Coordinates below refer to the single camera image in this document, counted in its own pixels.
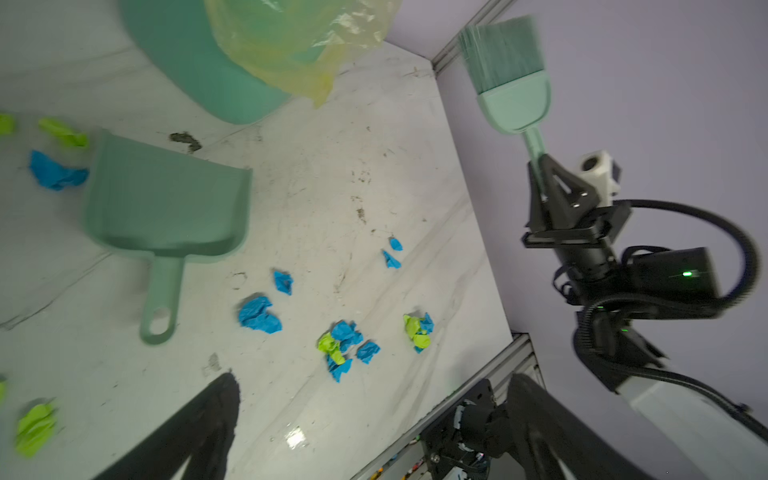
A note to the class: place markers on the blue paper scrap pair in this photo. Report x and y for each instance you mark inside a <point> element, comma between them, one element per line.
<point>394,246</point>

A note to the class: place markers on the green crumpled paper scrap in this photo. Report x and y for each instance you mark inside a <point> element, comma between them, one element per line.
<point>7,124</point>
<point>64,133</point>
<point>34,429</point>

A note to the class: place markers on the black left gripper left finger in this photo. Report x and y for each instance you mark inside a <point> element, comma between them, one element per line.
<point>194,442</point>

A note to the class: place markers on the green blue scrap ball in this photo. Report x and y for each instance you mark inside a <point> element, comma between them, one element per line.
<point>419,330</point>

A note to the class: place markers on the green plastic dustpan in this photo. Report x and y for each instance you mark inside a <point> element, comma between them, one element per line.
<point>167,208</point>

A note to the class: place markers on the yellow-green bin liner bag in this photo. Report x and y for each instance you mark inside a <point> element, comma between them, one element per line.
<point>299,46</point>

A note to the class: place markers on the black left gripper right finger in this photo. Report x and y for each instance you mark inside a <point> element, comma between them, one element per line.
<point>550,441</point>

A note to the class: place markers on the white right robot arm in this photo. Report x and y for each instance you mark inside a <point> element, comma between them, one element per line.
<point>613,292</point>

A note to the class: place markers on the small blue paper scrap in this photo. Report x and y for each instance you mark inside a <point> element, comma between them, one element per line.
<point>283,282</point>

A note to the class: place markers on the blue crumpled paper scrap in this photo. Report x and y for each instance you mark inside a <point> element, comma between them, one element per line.
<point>51,175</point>

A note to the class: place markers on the blue green scrap cluster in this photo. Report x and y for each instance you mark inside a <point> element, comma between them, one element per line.
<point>343,344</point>

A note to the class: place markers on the green trash bin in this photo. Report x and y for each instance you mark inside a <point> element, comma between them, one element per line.
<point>177,37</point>

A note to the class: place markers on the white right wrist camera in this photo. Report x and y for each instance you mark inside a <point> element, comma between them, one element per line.
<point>600,170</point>

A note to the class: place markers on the green hand brush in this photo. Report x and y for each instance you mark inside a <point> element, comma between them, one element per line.
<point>507,69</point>

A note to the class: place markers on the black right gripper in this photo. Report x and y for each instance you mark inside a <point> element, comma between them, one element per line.
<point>564,217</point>

